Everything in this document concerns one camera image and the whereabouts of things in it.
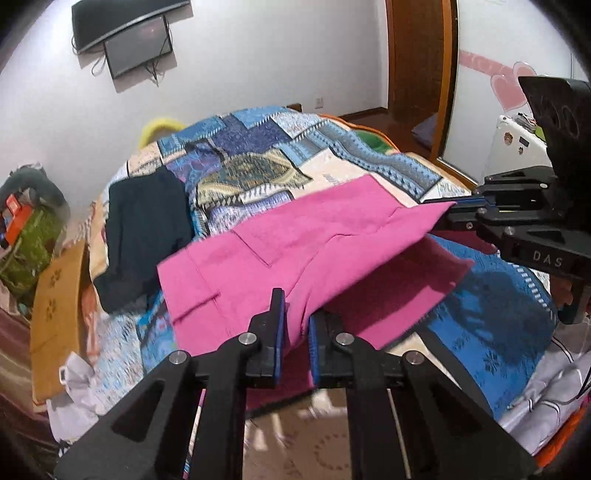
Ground green cloth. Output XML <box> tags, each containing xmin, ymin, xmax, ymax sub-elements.
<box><xmin>358</xmin><ymin>130</ymin><xmax>399</xmax><ymax>154</ymax></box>

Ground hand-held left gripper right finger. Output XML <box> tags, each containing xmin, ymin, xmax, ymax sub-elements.
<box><xmin>308</xmin><ymin>314</ymin><xmax>539</xmax><ymax>480</ymax></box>

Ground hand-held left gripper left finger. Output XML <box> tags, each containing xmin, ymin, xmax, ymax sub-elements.
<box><xmin>55</xmin><ymin>288</ymin><xmax>286</xmax><ymax>480</ymax></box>

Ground grey striped bedsheet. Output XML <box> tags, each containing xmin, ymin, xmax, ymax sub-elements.
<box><xmin>500</xmin><ymin>335</ymin><xmax>591</xmax><ymax>455</ymax></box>

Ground orange box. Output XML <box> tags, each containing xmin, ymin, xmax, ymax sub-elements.
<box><xmin>1</xmin><ymin>194</ymin><xmax>34</xmax><ymax>243</ymax></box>

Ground pink heart wall sticker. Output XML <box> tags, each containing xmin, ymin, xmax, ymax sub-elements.
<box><xmin>459</xmin><ymin>50</ymin><xmax>539</xmax><ymax>112</ymax></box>

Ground yellow plush cushion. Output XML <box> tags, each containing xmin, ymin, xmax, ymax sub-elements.
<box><xmin>140</xmin><ymin>117</ymin><xmax>187</xmax><ymax>149</ymax></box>

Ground wooden door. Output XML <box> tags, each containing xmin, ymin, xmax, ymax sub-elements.
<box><xmin>385</xmin><ymin>0</ymin><xmax>459</xmax><ymax>160</ymax></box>

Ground beige patterned sheet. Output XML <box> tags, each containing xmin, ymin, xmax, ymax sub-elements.
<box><xmin>182</xmin><ymin>390</ymin><xmax>416</xmax><ymax>480</ymax></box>

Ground wall-mounted black television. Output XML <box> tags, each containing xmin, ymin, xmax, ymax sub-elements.
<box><xmin>71</xmin><ymin>0</ymin><xmax>191</xmax><ymax>55</ymax></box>

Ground orange paw-print mat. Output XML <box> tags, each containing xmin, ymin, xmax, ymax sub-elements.
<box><xmin>30</xmin><ymin>239</ymin><xmax>94</xmax><ymax>401</ymax></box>

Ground white appliance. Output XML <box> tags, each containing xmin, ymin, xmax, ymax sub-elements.
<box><xmin>479</xmin><ymin>114</ymin><xmax>556</xmax><ymax>186</ymax></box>

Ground blue patchwork blanket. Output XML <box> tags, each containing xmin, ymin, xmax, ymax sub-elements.
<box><xmin>87</xmin><ymin>106</ymin><xmax>558</xmax><ymax>418</ymax></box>

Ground dark navy garment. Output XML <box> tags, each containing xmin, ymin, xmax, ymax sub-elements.
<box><xmin>93</xmin><ymin>165</ymin><xmax>195</xmax><ymax>313</ymax></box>

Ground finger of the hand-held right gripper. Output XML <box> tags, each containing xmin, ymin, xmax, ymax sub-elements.
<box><xmin>421</xmin><ymin>195</ymin><xmax>496</xmax><ymax>214</ymax></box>
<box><xmin>429</xmin><ymin>210</ymin><xmax>519</xmax><ymax>265</ymax></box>

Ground white crumpled cloth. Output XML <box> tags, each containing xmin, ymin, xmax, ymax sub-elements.
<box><xmin>45</xmin><ymin>352</ymin><xmax>114</xmax><ymax>446</ymax></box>

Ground wall-mounted flat screen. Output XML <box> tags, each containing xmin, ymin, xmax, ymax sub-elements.
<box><xmin>103</xmin><ymin>15</ymin><xmax>175</xmax><ymax>79</ymax></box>

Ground pink pants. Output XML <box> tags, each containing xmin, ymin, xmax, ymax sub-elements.
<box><xmin>157</xmin><ymin>174</ymin><xmax>476</xmax><ymax>352</ymax></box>

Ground green printed bag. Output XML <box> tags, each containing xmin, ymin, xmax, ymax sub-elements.
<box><xmin>0</xmin><ymin>165</ymin><xmax>71</xmax><ymax>298</ymax></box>

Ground grey-blue cushion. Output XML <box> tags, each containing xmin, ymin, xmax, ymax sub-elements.
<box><xmin>412</xmin><ymin>113</ymin><xmax>440</xmax><ymax>149</ymax></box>

